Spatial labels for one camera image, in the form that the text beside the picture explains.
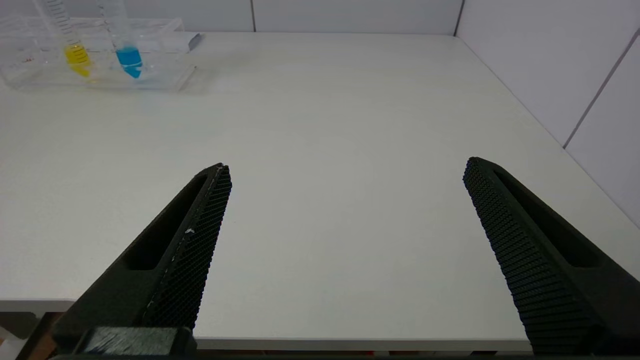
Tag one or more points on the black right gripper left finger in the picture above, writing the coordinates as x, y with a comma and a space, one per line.
185, 270

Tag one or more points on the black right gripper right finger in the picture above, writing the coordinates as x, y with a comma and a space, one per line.
540, 270

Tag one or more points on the clear acrylic test tube rack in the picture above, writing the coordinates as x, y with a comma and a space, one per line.
160, 70

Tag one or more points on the test tube with blue pigment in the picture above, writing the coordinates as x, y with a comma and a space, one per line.
129, 59

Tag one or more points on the test tube with yellow pigment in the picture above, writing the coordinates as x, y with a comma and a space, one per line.
77, 59

